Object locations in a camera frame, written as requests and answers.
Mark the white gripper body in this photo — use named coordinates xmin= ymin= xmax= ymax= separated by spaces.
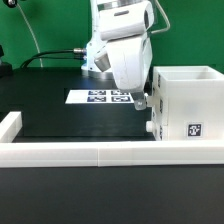
xmin=106 ymin=34 xmax=152 ymax=93

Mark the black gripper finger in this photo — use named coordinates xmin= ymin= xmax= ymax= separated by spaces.
xmin=131 ymin=92 xmax=147 ymax=110

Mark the white front drawer tray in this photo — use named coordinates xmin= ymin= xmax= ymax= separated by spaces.
xmin=146 ymin=121 xmax=163 ymax=141

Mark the white drawer tray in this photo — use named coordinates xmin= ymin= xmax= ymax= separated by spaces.
xmin=146 ymin=121 xmax=163 ymax=141
xmin=145 ymin=94 xmax=163 ymax=114

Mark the white drawer cabinet box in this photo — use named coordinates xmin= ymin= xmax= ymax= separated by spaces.
xmin=152 ymin=66 xmax=224 ymax=141

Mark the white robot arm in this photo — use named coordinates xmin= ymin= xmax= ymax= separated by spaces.
xmin=82 ymin=0 xmax=169 ymax=110

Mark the white marker tag sheet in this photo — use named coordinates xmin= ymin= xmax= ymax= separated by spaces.
xmin=65 ymin=89 xmax=133 ymax=104

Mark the black device at left edge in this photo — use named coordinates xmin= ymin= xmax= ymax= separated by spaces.
xmin=0 ymin=45 xmax=13 ymax=78

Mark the black cable with connector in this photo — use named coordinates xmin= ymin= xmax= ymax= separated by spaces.
xmin=19 ymin=47 xmax=88 ymax=69

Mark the white thin cable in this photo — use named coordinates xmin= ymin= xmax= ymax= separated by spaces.
xmin=16 ymin=3 xmax=44 ymax=69

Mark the white U-shaped fence wall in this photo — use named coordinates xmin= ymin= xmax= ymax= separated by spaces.
xmin=0 ymin=112 xmax=224 ymax=168

